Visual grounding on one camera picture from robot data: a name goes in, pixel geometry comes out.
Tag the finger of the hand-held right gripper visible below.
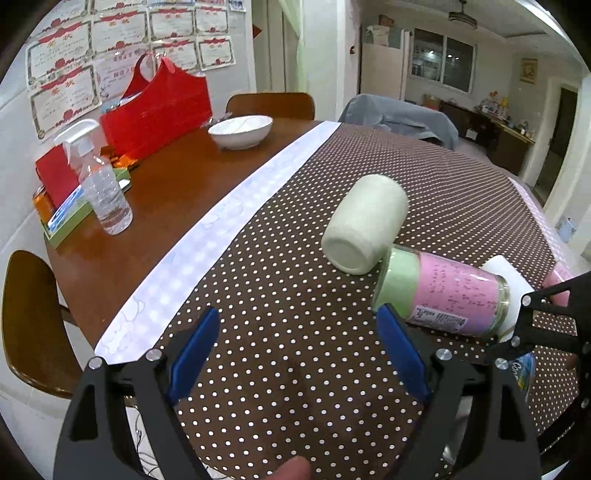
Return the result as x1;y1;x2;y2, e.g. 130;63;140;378
489;272;591;370

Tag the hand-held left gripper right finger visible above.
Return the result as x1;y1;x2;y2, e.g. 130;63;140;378
376;305;543;480

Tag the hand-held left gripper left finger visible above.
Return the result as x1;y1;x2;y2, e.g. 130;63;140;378
53;307;220;480

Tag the glass jar pink green label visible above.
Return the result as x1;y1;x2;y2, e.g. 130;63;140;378
372;244;511;337

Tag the white cup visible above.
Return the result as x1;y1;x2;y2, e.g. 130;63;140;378
321;174;410;276

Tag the person's left hand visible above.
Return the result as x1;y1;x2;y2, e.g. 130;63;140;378
265;456;315;480

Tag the pink object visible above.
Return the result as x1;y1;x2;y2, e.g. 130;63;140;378
544;268;578;306

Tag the blue bin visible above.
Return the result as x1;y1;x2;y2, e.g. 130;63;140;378
556;217;578;244

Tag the blue label bottle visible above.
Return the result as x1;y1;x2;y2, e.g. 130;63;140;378
508;353;537;398

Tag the brown polka dot tablecloth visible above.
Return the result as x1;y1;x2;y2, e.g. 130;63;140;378
95;120;580;480

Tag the doorway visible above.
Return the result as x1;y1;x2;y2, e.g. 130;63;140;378
534;84;579;207

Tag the wooden chair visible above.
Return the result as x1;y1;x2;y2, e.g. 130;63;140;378
225;92;316;121
2;250;85;398

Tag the dark wooden sideboard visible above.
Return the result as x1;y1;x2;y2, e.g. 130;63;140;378
438;99;536;177

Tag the clear spray bottle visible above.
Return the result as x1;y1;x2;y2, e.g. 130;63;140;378
54;119;134;236

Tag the orange box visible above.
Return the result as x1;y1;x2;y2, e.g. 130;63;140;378
32;186;56;223

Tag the red box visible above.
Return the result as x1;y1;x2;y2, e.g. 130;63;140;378
35;143;86;209

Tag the white bowl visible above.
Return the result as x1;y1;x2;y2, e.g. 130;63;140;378
208;115;274;151

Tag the grey cloth covered chair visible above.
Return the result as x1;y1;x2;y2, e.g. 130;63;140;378
338;93;461;151

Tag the red gift bag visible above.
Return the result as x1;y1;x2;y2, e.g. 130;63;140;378
99;52;213;161

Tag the window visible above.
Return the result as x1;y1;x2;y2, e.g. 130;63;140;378
410;28;476;96

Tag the white refrigerator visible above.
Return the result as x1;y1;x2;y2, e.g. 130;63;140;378
359;25;410;101

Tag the ceiling lamp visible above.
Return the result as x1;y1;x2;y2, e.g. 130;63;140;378
448;0;479;29

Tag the group of wall certificates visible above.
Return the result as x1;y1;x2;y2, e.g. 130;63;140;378
25;0;245;141

